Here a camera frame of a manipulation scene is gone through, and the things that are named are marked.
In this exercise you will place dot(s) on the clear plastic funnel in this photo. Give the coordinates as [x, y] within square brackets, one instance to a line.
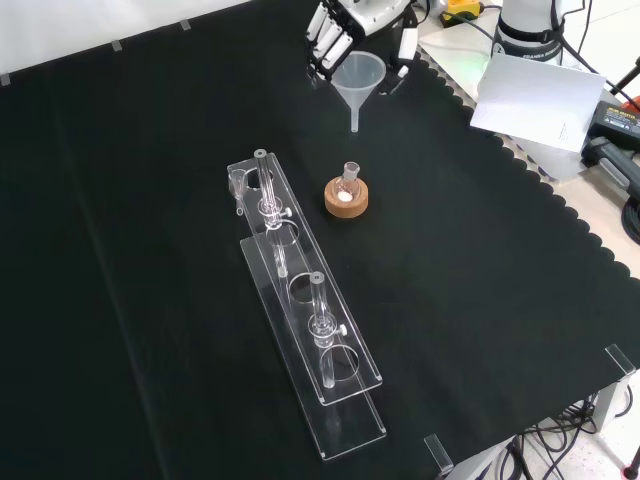
[357, 75]

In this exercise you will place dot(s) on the clear acrylic funnel stand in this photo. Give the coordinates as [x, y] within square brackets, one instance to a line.
[320, 310]

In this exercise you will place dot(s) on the clear glass weighing funnel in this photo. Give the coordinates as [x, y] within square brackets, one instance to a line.
[237, 182]

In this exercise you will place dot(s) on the small round-bottom glass flask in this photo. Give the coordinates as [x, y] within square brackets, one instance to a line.
[347, 187]

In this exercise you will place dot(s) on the black table cloth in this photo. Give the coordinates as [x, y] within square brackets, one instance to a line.
[150, 250]

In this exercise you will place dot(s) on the pale board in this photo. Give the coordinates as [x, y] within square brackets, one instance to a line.
[450, 50]

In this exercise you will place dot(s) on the clear cloth clamp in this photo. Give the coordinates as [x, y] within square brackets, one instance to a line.
[438, 452]
[620, 359]

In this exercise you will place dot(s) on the grey tape strip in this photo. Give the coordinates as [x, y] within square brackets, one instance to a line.
[116, 45]
[4, 80]
[185, 25]

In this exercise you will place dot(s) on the white paper sheet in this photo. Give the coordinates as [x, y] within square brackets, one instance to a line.
[540, 100]

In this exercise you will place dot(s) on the yellow stop button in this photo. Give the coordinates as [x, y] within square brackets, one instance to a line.
[462, 7]

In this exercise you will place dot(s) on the black power adapter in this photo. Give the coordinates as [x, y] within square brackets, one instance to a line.
[617, 122]

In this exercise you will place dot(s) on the black tripod leg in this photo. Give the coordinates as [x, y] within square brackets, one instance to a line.
[625, 80]

